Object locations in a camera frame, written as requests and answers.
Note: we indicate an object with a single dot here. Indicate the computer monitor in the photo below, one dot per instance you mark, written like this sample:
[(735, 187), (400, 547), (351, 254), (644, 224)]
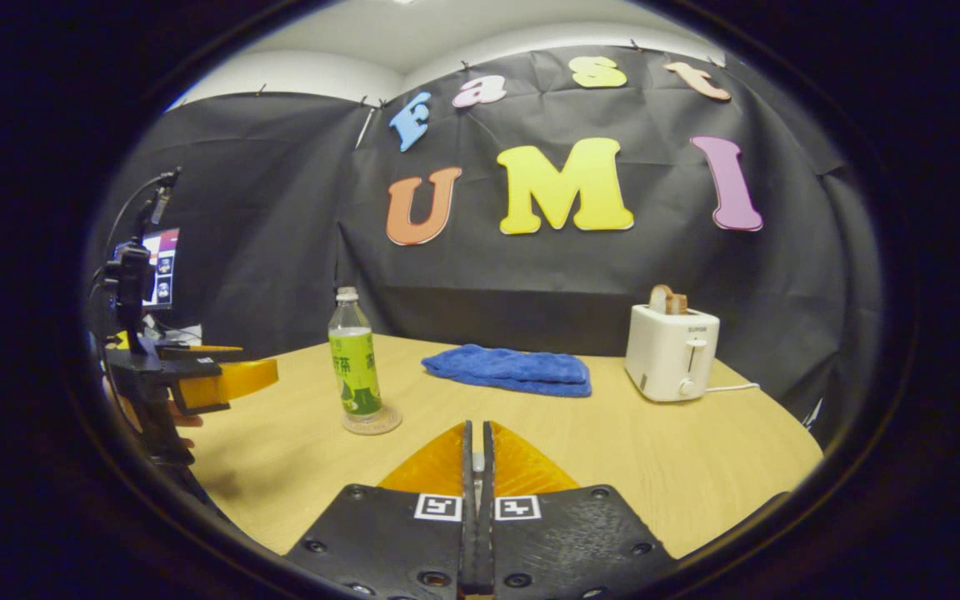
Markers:
[(165, 267)]

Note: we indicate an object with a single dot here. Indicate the brown bread slice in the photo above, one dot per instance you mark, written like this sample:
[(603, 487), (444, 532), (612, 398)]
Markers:
[(679, 304)]

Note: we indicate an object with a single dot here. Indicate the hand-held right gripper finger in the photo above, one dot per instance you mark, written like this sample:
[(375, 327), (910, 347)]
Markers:
[(487, 500), (468, 500)]

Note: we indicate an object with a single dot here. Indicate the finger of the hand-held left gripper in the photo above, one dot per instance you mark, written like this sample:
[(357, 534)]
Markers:
[(197, 352), (238, 379)]

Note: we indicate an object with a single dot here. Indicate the pale bread slice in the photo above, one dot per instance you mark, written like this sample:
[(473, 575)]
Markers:
[(659, 300)]

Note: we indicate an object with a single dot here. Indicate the green label water bottle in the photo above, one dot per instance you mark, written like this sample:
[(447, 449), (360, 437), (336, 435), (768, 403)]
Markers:
[(355, 367)]

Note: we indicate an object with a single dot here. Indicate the blue towel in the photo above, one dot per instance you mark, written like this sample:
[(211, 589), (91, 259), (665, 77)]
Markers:
[(513, 371)]

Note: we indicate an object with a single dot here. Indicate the small white desk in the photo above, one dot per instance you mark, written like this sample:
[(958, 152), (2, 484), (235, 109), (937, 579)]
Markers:
[(184, 332)]

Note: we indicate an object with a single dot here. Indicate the white toaster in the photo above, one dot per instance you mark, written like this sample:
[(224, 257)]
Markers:
[(663, 354)]

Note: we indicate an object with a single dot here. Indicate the black backdrop cloth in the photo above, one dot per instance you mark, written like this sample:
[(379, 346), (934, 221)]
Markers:
[(280, 208)]

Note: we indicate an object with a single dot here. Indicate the black gooseneck stand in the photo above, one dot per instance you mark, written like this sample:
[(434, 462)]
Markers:
[(165, 200)]

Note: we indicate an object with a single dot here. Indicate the round coaster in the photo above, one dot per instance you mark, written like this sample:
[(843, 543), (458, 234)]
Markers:
[(388, 421)]

